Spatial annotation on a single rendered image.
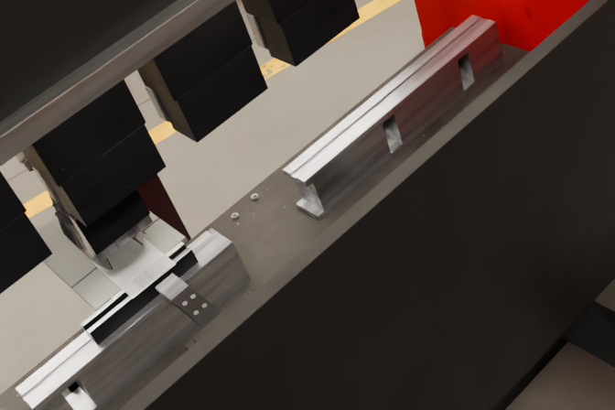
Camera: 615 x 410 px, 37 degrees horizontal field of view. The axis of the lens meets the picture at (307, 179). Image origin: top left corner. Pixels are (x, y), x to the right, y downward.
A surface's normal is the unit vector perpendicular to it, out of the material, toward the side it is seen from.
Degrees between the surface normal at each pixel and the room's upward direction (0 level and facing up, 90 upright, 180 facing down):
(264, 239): 0
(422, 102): 90
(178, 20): 90
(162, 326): 90
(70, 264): 0
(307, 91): 0
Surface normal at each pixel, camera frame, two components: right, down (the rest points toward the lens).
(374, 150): 0.64, 0.35
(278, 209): -0.28, -0.72
